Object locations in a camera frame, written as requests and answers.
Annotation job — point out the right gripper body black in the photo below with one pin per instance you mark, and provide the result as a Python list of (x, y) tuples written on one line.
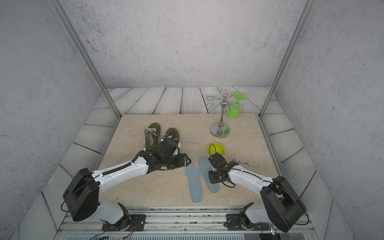
[(213, 176)]

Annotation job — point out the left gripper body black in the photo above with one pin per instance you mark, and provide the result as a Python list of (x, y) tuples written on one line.
[(172, 162)]

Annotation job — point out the grey-blue insole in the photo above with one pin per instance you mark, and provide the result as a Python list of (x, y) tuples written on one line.
[(193, 176), (205, 166)]

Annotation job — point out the olive green shoe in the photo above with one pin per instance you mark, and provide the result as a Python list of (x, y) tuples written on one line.
[(172, 134), (151, 134)]

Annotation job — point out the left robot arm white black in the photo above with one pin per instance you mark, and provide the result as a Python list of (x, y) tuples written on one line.
[(82, 195)]

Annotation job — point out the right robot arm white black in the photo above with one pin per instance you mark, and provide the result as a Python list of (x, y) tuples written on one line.
[(282, 206)]

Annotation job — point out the metal spoon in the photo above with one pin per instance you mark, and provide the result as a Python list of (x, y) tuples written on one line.
[(244, 163)]

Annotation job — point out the lime green bowl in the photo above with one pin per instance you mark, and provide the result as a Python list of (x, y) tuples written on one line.
[(214, 148)]

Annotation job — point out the chrome cup holder stand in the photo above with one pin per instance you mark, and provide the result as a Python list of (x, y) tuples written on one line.
[(220, 129)]

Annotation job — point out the green plastic wine glass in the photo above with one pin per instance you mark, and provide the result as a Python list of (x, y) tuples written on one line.
[(236, 106)]

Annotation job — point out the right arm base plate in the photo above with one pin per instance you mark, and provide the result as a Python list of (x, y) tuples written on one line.
[(240, 222)]

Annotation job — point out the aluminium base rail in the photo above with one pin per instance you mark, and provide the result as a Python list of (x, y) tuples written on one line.
[(184, 223)]

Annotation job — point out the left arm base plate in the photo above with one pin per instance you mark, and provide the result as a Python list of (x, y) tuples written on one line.
[(138, 222)]

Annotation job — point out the left aluminium frame post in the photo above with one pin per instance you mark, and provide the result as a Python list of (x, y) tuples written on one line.
[(69, 28)]

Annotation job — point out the aluminium frame post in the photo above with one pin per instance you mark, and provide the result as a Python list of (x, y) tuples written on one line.
[(69, 28), (309, 4)]

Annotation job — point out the right aluminium frame post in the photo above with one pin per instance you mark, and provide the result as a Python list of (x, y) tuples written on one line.
[(309, 4)]

